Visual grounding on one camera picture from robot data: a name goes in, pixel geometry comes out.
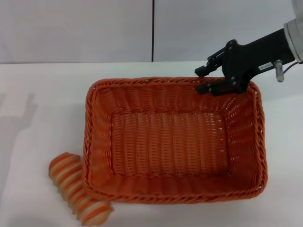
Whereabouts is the silver cable connector plug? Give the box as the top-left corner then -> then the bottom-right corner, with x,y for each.
274,60 -> 285,83

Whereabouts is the thin grey gripper cable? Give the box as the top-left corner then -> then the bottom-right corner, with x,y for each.
282,61 -> 302,74

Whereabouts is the orange woven rectangular basket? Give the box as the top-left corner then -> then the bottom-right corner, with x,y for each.
81,76 -> 268,206

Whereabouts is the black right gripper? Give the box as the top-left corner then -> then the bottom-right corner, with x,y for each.
194,28 -> 297,96

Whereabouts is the orange white striped bread toy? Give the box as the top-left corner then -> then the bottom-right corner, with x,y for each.
48,152 -> 114,226

